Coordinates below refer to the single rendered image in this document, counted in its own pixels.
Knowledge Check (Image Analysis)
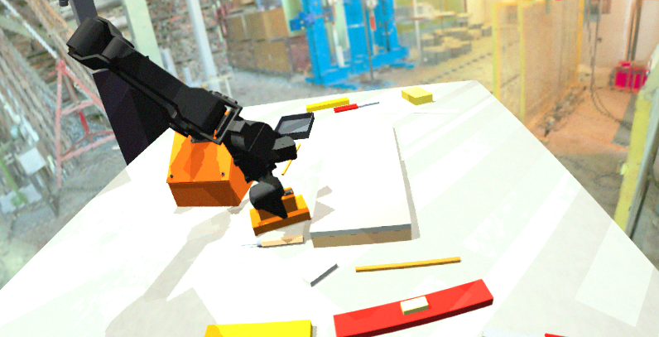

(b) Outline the awl with tan wooden handle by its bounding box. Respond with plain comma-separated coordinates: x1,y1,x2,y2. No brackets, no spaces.
241,234,305,248

